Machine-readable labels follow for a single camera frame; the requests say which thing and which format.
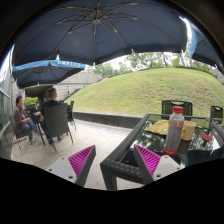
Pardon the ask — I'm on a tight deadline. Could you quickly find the plastic bottle with red cap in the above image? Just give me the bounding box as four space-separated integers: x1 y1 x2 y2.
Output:
164 111 184 155

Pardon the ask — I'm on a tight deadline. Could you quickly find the beige paper cup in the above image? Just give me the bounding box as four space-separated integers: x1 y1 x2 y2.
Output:
182 121 196 141

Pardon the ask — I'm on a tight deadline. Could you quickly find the blue umbrella with white lettering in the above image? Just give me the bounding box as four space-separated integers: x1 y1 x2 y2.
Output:
12 59 85 88

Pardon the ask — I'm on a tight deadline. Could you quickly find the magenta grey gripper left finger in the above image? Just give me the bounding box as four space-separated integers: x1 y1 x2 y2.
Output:
47 145 96 187

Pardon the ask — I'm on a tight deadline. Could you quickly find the grey wicker chair with back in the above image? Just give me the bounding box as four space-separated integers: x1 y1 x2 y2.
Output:
43 104 71 143

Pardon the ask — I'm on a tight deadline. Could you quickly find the black wicker glass-top table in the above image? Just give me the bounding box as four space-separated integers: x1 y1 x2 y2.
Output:
100 114 224 191

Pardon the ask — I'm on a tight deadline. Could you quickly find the grey chair at left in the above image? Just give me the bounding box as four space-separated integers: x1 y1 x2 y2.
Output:
9 115 29 150

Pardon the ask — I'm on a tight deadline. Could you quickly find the dark wicker chair behind table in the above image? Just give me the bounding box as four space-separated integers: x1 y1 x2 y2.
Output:
162 100 193 120

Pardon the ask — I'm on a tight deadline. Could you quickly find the seated man in black shirt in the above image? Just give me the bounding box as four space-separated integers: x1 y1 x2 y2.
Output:
39 87 65 145

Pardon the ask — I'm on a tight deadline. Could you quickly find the large dark blue umbrella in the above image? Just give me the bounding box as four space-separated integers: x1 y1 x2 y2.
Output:
13 0 187 65

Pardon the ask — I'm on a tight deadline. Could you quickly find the dark chair in background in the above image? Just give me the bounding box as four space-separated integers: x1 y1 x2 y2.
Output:
67 101 76 130

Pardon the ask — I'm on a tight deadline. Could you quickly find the dark chair at right edge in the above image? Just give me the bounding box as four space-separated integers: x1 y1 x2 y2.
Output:
207 105 223 132

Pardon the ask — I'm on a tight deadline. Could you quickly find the red bottle cap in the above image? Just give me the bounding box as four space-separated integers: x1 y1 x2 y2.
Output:
202 134 211 141

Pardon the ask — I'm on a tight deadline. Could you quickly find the seated man in plaid shirt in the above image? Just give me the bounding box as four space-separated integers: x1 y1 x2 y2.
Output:
14 96 39 143

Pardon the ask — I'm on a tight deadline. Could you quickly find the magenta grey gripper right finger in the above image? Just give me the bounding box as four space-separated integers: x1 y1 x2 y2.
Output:
133 145 181 185

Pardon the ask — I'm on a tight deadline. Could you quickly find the dark blue umbrella at right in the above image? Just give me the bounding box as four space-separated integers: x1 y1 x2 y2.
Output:
188 23 224 75

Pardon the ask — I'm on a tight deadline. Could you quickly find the small dark cafe table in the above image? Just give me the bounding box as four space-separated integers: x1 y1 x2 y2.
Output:
32 112 46 146

